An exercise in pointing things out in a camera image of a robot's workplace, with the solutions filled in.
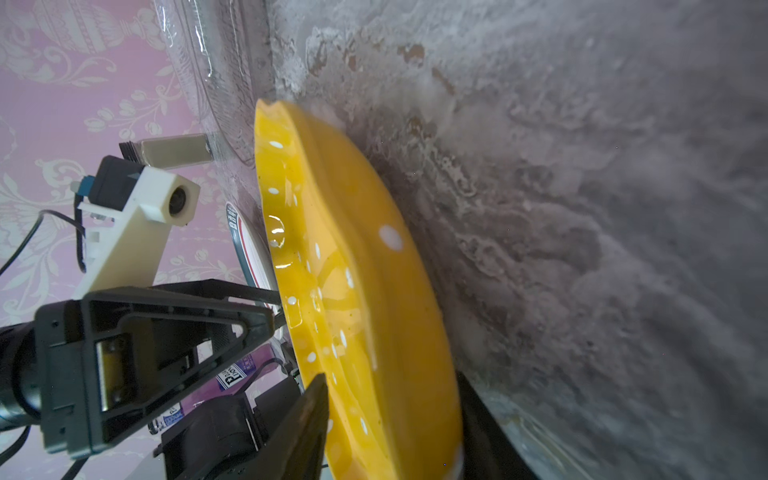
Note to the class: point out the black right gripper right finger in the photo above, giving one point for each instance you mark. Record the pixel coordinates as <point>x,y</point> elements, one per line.
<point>489,454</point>

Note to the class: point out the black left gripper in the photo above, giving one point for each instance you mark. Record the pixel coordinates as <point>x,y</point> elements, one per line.
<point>144,350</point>

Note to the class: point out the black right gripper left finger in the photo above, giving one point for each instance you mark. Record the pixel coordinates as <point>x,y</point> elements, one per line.
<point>295,450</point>

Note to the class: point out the yellow scalloped dotted plate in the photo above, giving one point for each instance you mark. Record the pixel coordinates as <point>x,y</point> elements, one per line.
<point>359,305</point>

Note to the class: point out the purple drink bottle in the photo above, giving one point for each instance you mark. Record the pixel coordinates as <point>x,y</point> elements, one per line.
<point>264,365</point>

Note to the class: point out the white plate green red rim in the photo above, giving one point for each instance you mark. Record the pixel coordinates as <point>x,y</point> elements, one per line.
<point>252,252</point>

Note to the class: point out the clear glass plate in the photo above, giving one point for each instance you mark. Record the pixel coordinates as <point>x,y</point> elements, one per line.
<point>221,53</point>

